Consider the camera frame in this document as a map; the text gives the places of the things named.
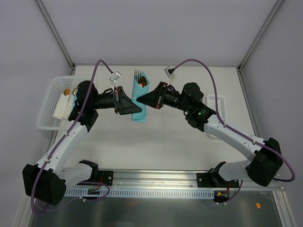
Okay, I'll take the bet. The blue paper napkin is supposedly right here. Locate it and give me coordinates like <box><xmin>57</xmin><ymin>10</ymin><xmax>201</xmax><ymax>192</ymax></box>
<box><xmin>132</xmin><ymin>72</ymin><xmax>149</xmax><ymax>122</ymax></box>

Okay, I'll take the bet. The silver fork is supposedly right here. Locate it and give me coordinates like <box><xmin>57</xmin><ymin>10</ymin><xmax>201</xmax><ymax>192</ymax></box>
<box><xmin>134</xmin><ymin>70</ymin><xmax>141</xmax><ymax>82</ymax></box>

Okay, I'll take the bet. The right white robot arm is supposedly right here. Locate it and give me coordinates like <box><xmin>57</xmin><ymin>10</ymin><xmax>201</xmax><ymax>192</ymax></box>
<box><xmin>136</xmin><ymin>82</ymin><xmax>283</xmax><ymax>187</ymax></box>

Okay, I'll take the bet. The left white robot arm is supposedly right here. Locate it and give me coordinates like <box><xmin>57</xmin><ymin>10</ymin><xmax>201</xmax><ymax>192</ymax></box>
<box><xmin>22</xmin><ymin>80</ymin><xmax>142</xmax><ymax>205</ymax></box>

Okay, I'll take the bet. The rolled blue napkin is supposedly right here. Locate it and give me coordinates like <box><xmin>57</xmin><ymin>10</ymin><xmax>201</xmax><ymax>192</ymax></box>
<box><xmin>71</xmin><ymin>94</ymin><xmax>77</xmax><ymax>111</ymax></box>

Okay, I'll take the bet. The middle white rolled napkin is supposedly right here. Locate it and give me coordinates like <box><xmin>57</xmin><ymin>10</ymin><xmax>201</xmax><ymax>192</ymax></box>
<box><xmin>62</xmin><ymin>99</ymin><xmax>73</xmax><ymax>119</ymax></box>

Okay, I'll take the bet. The white rolled napkin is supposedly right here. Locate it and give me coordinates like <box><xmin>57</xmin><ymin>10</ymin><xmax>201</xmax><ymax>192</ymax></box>
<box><xmin>53</xmin><ymin>93</ymin><xmax>70</xmax><ymax>120</ymax></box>
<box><xmin>62</xmin><ymin>99</ymin><xmax>73</xmax><ymax>119</ymax></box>

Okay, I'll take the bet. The left white rolled napkin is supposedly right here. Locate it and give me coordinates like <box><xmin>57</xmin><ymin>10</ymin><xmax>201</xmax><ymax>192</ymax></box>
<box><xmin>53</xmin><ymin>93</ymin><xmax>70</xmax><ymax>120</ymax></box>

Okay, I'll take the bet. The orange utensil tip in basket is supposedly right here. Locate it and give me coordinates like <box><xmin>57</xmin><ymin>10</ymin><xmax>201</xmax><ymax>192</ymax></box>
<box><xmin>63</xmin><ymin>88</ymin><xmax>70</xmax><ymax>96</ymax></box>

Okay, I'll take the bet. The right white plastic tray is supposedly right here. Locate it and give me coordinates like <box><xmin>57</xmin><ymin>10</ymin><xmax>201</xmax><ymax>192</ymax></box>
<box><xmin>206</xmin><ymin>94</ymin><xmax>227</xmax><ymax>140</ymax></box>

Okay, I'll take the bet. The left white plastic basket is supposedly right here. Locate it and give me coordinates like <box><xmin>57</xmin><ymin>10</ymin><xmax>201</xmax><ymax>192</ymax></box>
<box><xmin>36</xmin><ymin>75</ymin><xmax>90</xmax><ymax>131</ymax></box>

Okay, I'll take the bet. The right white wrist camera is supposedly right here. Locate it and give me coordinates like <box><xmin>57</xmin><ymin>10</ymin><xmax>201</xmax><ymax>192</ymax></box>
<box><xmin>164</xmin><ymin>67</ymin><xmax>176</xmax><ymax>85</ymax></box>

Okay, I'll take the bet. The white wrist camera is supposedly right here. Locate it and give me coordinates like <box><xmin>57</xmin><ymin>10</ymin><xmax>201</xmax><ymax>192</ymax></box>
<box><xmin>108</xmin><ymin>71</ymin><xmax>122</xmax><ymax>88</ymax></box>
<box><xmin>164</xmin><ymin>67</ymin><xmax>176</xmax><ymax>85</ymax></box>

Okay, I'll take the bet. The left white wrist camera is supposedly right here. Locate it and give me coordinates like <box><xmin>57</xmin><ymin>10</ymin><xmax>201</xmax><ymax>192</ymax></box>
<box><xmin>108</xmin><ymin>71</ymin><xmax>122</xmax><ymax>88</ymax></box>

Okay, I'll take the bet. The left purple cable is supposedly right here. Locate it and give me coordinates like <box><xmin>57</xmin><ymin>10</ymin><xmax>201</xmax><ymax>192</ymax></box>
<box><xmin>30</xmin><ymin>59</ymin><xmax>116</xmax><ymax>215</ymax></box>

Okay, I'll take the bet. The aluminium mounting rail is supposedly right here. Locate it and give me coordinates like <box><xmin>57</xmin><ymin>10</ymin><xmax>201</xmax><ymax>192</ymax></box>
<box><xmin>99</xmin><ymin>168</ymin><xmax>285</xmax><ymax>191</ymax></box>

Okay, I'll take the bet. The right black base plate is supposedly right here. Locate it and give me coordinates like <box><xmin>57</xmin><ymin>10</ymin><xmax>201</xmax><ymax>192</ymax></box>
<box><xmin>196</xmin><ymin>172</ymin><xmax>240</xmax><ymax>188</ymax></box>

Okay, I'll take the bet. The white slotted cable duct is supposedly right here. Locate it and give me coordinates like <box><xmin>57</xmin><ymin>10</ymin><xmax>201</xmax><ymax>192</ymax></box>
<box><xmin>65</xmin><ymin>186</ymin><xmax>215</xmax><ymax>200</ymax></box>

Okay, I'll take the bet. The left aluminium frame post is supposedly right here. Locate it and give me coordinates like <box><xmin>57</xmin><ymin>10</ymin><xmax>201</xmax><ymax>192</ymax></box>
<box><xmin>34</xmin><ymin>0</ymin><xmax>75</xmax><ymax>70</ymax></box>

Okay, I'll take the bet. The aluminium frame post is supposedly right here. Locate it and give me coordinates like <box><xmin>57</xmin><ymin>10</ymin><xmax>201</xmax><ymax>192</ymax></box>
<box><xmin>238</xmin><ymin>0</ymin><xmax>285</xmax><ymax>72</ymax></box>
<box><xmin>34</xmin><ymin>0</ymin><xmax>75</xmax><ymax>70</ymax></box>

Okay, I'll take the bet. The right aluminium frame post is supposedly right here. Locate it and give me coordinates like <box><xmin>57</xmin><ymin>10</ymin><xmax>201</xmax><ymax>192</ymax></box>
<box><xmin>238</xmin><ymin>0</ymin><xmax>285</xmax><ymax>72</ymax></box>

